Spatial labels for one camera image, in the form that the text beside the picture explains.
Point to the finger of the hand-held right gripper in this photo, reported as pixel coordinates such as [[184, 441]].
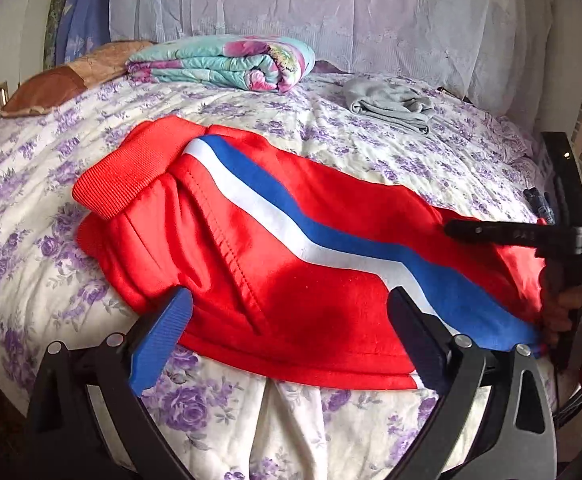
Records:
[[491, 233]]

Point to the folded floral quilt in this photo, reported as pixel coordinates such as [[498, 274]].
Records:
[[211, 62]]

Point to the blue printed cloth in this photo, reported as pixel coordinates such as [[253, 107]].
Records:
[[86, 15]]

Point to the red sweater blue white stripe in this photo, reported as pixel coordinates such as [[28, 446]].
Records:
[[271, 260]]

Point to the white lace mosquito net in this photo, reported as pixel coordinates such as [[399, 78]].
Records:
[[346, 15]]

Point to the grey garment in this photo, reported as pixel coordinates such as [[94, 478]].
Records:
[[386, 105]]

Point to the purple floral bedspread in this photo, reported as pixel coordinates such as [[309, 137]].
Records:
[[46, 185]]

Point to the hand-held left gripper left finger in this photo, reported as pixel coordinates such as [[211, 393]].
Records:
[[163, 332]]

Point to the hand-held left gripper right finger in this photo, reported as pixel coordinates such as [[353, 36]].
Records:
[[421, 342]]

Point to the brown pillow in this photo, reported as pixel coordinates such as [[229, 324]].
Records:
[[51, 87]]

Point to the person's right hand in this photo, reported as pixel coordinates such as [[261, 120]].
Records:
[[553, 317]]

